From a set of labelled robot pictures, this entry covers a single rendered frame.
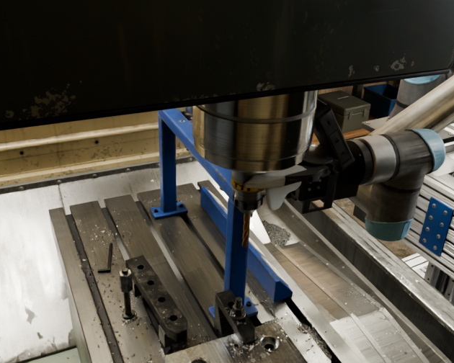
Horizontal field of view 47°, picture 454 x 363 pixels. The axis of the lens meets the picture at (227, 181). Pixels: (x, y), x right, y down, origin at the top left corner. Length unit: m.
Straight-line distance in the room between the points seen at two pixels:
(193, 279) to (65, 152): 0.70
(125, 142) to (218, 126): 1.17
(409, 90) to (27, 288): 1.30
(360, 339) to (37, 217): 1.02
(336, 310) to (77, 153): 0.95
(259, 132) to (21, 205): 1.23
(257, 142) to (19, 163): 1.22
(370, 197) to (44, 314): 0.99
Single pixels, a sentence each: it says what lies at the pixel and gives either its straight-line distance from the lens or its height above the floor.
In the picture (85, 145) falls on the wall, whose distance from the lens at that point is 1.75.
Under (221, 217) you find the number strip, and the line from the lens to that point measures 1.40.
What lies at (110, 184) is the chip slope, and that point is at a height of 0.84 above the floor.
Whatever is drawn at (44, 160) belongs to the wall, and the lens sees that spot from 1.75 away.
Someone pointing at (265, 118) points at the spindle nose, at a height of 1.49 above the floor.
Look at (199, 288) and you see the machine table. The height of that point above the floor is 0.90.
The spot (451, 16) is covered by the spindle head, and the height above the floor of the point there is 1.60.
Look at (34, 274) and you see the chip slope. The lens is 1.62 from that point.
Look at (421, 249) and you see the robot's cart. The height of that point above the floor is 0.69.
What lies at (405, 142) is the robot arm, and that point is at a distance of 0.85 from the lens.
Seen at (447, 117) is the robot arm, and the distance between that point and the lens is 1.07.
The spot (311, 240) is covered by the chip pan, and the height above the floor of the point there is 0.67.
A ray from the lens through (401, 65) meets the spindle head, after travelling 0.63.
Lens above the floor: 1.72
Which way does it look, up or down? 30 degrees down
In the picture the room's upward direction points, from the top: 2 degrees clockwise
